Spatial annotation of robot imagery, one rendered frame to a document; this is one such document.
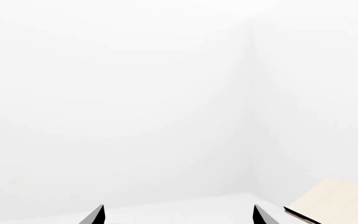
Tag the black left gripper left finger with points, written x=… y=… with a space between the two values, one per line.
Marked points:
x=96 y=217

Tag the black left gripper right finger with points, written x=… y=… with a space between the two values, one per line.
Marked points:
x=261 y=218

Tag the light wooden table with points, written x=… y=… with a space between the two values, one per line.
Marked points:
x=340 y=203

